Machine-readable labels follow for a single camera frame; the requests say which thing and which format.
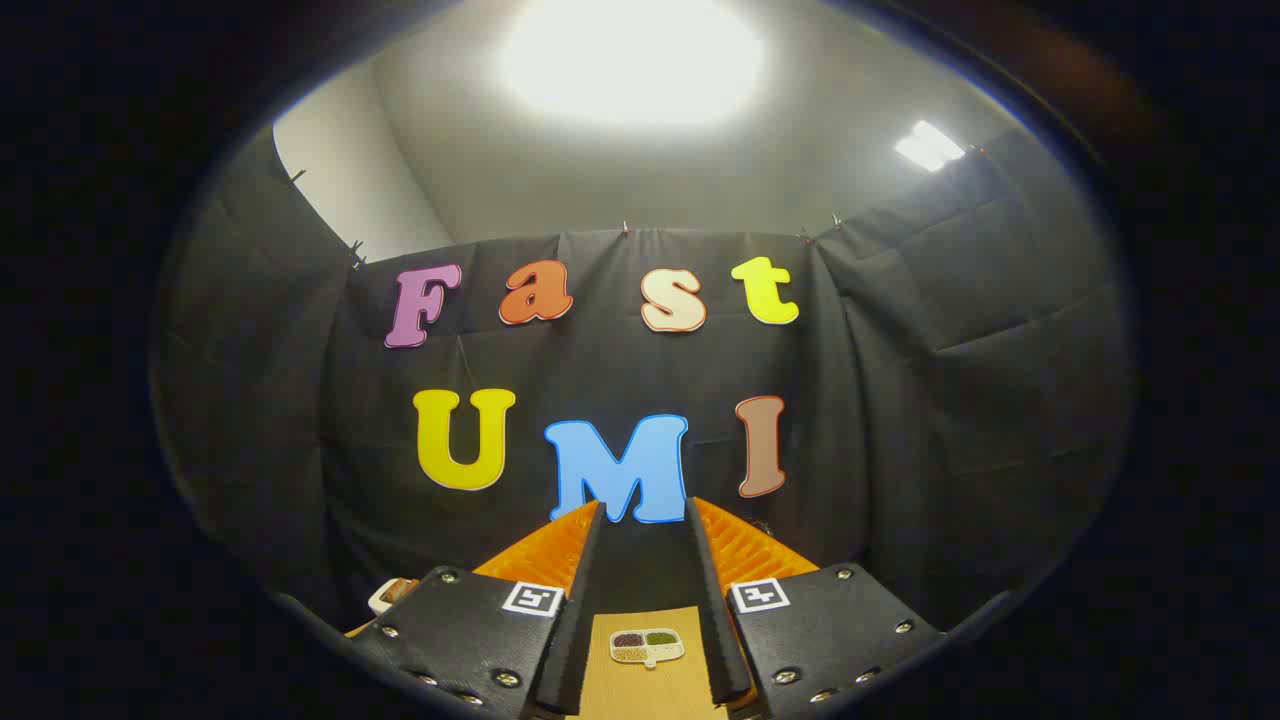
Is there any small ceiling light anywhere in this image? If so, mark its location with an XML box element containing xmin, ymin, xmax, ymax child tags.
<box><xmin>893</xmin><ymin>120</ymin><xmax>967</xmax><ymax>173</ymax></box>

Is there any cream toaster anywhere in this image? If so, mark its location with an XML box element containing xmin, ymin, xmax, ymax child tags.
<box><xmin>367</xmin><ymin>577</ymin><xmax>421</xmax><ymax>616</ymax></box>

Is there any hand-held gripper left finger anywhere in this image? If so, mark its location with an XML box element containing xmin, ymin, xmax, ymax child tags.
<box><xmin>345</xmin><ymin>500</ymin><xmax>607</xmax><ymax>720</ymax></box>

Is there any white divided dish of beans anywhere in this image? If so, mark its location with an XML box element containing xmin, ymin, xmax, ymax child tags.
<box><xmin>609</xmin><ymin>627</ymin><xmax>686</xmax><ymax>669</ymax></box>

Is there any large ceiling light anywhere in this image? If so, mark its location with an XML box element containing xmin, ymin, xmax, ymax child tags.
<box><xmin>500</xmin><ymin>0</ymin><xmax>767</xmax><ymax>131</ymax></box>

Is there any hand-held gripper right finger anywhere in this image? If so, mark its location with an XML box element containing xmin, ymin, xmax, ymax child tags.
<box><xmin>684</xmin><ymin>496</ymin><xmax>946</xmax><ymax>720</ymax></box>

